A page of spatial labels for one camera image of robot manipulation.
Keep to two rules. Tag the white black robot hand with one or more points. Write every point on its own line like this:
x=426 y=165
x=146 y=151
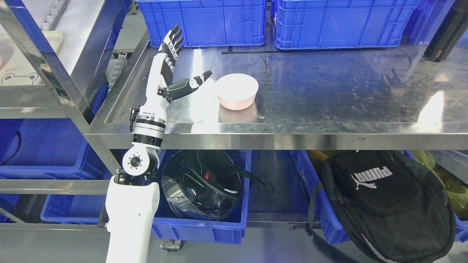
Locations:
x=161 y=90

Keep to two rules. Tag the pink ikea bowl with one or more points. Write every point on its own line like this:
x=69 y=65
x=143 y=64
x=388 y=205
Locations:
x=236 y=91

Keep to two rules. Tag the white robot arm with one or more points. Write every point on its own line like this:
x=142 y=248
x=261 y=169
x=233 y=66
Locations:
x=133 y=198

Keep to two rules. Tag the steel shelf rack left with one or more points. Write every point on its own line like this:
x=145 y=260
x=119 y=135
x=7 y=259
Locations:
x=69 y=43

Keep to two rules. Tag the steel shelf rack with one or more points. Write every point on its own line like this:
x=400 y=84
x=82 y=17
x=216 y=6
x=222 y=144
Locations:
x=69 y=43
x=327 y=99

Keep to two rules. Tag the steel shelf rack right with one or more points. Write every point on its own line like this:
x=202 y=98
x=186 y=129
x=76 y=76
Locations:
x=327 y=99

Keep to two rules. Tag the blue crate top left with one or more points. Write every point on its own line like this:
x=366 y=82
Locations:
x=206 y=23

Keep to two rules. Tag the black motorcycle helmet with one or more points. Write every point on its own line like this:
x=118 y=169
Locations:
x=204 y=184

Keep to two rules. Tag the blue crate holding helmet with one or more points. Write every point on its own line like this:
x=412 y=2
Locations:
x=167 y=225

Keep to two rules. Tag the blue crate lower left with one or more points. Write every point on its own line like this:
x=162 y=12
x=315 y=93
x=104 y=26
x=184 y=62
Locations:
x=46 y=149

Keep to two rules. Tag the cream bear tray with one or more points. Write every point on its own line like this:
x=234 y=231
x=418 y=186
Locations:
x=15 y=68

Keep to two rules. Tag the blue crate top right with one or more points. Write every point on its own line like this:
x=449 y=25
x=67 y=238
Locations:
x=340 y=24

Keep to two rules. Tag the blue crate under backpack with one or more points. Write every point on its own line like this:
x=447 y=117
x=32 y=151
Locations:
x=324 y=214

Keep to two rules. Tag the black puma backpack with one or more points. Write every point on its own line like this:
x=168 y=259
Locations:
x=394 y=209

